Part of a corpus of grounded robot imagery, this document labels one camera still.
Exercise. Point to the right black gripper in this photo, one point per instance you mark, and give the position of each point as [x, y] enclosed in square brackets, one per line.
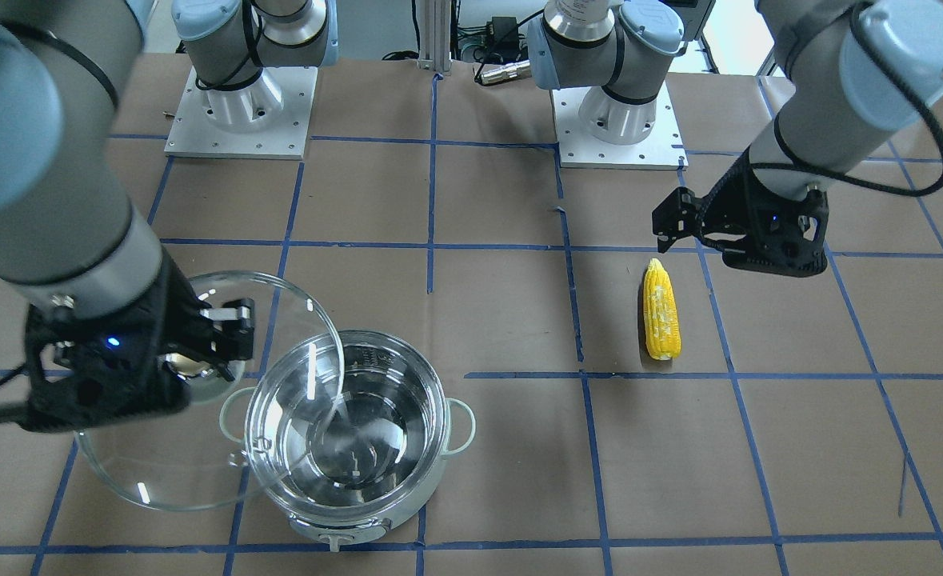
[177, 308]

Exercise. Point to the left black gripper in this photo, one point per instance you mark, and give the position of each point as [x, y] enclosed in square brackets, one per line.
[733, 210]

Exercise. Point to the glass pot lid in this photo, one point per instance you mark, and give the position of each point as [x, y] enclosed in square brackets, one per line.
[223, 400]

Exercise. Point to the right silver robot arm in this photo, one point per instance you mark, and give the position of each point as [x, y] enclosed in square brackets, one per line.
[70, 239]

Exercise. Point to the yellow corn cob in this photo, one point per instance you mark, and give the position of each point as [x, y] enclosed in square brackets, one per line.
[660, 313]

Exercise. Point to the pale green cooking pot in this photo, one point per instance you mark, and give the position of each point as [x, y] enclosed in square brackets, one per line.
[349, 434]

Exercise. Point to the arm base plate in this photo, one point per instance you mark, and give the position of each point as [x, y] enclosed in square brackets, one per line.
[266, 120]
[615, 128]

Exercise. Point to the metal cable connector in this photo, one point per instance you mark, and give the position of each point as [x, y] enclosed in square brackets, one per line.
[509, 72]

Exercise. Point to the aluminium frame post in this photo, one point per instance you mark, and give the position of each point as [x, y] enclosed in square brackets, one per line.
[434, 20]

